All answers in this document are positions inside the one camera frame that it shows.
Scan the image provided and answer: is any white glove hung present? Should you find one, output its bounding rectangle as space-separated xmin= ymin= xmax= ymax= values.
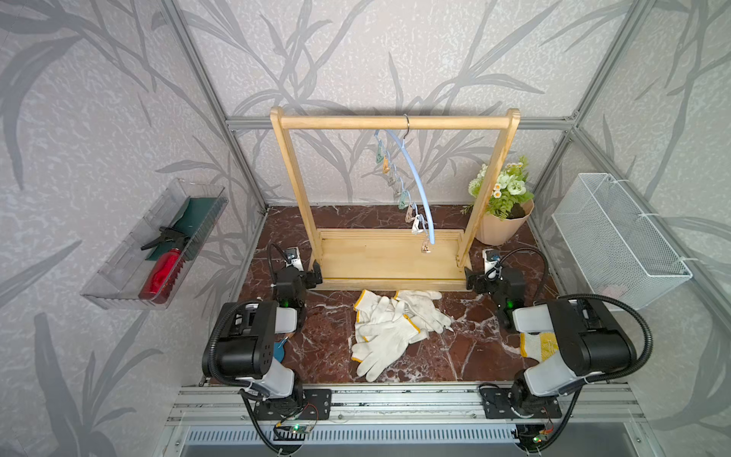
xmin=395 ymin=291 xmax=452 ymax=333
xmin=353 ymin=289 xmax=405 ymax=343

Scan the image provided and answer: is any blue wavy clip hanger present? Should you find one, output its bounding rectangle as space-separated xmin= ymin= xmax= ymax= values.
xmin=373 ymin=114 xmax=436 ymax=254

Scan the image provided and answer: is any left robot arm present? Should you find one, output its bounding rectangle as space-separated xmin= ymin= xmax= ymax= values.
xmin=202 ymin=263 xmax=323 ymax=409

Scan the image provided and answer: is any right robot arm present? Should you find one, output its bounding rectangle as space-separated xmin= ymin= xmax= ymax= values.
xmin=464 ymin=267 xmax=654 ymax=409

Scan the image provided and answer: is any wooden clothes rack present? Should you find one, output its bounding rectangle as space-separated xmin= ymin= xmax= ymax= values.
xmin=270 ymin=107 xmax=522 ymax=291

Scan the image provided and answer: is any blue hand rake tool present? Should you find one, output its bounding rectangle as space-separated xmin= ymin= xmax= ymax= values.
xmin=273 ymin=336 xmax=289 ymax=363

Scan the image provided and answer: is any yellow rubber-coated glove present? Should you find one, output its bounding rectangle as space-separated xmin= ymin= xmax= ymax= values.
xmin=520 ymin=332 xmax=559 ymax=363

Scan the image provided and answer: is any potted white flower plant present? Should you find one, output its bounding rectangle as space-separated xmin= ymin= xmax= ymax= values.
xmin=475 ymin=155 xmax=534 ymax=246

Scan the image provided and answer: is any white glove with yellow cuff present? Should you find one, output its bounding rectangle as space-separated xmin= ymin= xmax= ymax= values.
xmin=351 ymin=313 xmax=428 ymax=382

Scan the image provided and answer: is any green cloth in tray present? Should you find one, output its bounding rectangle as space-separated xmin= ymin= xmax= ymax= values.
xmin=147 ymin=197 xmax=216 ymax=261

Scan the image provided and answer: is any red spray bottle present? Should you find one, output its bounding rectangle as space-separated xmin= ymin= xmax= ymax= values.
xmin=138 ymin=227 xmax=190 ymax=305

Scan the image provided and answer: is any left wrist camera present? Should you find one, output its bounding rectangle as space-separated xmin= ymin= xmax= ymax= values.
xmin=285 ymin=247 xmax=304 ymax=272

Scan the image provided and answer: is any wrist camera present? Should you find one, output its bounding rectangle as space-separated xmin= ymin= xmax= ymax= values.
xmin=285 ymin=247 xmax=304 ymax=272
xmin=482 ymin=249 xmax=501 ymax=276

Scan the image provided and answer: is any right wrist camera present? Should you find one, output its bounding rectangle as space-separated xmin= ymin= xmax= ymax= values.
xmin=482 ymin=249 xmax=501 ymax=276

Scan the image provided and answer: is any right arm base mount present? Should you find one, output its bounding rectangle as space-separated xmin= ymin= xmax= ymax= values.
xmin=477 ymin=383 xmax=563 ymax=420

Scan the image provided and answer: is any white wire mesh basket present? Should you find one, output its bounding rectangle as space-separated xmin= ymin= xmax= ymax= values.
xmin=552 ymin=173 xmax=693 ymax=310

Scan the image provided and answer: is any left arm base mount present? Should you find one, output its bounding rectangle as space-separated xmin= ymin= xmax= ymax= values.
xmin=254 ymin=388 xmax=332 ymax=421

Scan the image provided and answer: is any aluminium front rail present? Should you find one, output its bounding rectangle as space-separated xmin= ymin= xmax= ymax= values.
xmin=155 ymin=382 xmax=662 ymax=456

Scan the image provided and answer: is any clear plastic wall tray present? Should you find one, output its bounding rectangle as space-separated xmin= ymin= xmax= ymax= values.
xmin=81 ymin=178 xmax=228 ymax=310

